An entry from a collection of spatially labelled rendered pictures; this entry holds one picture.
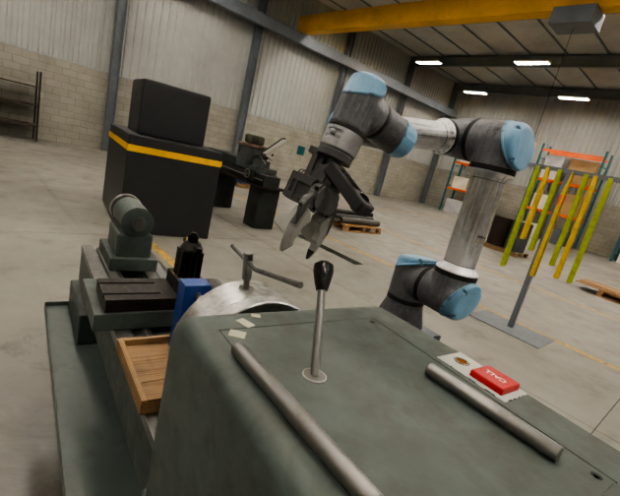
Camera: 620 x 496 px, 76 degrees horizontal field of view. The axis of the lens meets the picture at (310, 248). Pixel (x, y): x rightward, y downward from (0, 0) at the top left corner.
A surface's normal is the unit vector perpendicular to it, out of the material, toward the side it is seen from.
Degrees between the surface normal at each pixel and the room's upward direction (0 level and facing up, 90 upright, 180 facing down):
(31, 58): 90
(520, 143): 82
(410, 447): 0
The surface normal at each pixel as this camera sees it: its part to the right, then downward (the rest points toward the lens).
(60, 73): 0.64, 0.33
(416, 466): 0.23, -0.94
